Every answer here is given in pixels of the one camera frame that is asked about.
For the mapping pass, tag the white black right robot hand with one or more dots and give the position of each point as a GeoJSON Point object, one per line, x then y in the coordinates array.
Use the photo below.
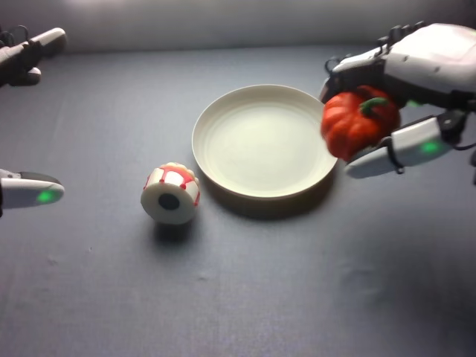
{"type": "Point", "coordinates": [431, 59]}

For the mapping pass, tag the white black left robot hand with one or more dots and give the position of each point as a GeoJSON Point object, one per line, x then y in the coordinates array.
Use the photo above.
{"type": "Point", "coordinates": [26, 191]}

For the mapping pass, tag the orange toy pumpkin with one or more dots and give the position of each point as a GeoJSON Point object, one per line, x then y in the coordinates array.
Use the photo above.
{"type": "Point", "coordinates": [349, 122]}

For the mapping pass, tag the toy strawberry cream cake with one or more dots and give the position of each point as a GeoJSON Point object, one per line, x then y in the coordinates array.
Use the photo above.
{"type": "Point", "coordinates": [171, 197]}

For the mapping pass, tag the round white plate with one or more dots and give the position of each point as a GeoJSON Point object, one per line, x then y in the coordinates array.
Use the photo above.
{"type": "Point", "coordinates": [260, 148]}

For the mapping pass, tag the grey table cloth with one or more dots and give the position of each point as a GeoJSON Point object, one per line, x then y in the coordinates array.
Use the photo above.
{"type": "Point", "coordinates": [223, 297]}

